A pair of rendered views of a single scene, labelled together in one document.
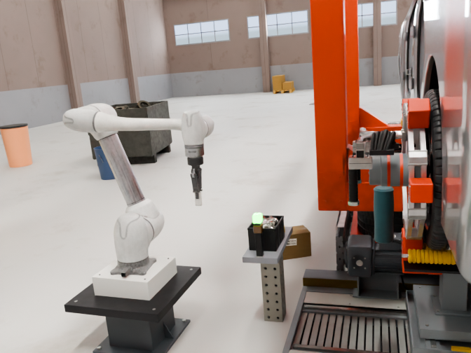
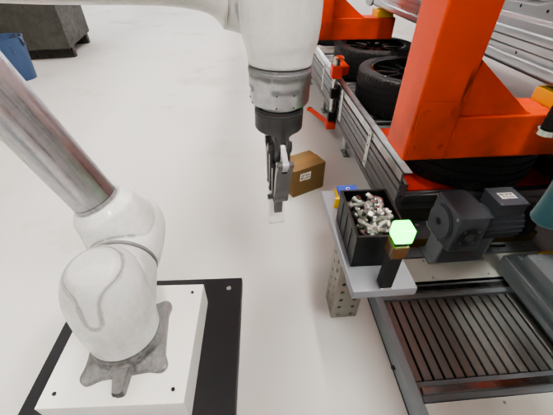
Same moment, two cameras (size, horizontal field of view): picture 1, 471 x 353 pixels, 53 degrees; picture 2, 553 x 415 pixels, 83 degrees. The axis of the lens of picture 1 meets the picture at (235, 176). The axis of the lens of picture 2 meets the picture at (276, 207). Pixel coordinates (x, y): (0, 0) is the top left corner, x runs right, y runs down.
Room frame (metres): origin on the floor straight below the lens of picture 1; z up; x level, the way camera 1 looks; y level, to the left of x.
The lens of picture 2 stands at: (1.72, 0.36, 1.12)
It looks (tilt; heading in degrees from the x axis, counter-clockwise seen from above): 40 degrees down; 338
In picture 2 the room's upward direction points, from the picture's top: straight up
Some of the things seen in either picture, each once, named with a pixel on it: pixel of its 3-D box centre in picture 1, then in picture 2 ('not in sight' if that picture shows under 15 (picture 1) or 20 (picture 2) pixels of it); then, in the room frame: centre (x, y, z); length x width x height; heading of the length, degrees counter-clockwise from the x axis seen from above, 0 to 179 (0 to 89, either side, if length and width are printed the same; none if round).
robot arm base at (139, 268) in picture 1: (132, 263); (126, 342); (2.18, 0.55, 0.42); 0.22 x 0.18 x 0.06; 169
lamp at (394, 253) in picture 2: (258, 228); (397, 247); (2.08, -0.09, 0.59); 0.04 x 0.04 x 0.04; 73
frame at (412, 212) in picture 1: (412, 169); not in sight; (1.92, -0.74, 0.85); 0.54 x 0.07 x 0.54; 163
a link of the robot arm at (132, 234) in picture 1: (131, 234); (110, 295); (2.21, 0.54, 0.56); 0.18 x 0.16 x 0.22; 166
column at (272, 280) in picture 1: (272, 281); (347, 272); (2.29, -0.15, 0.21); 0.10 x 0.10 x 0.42; 73
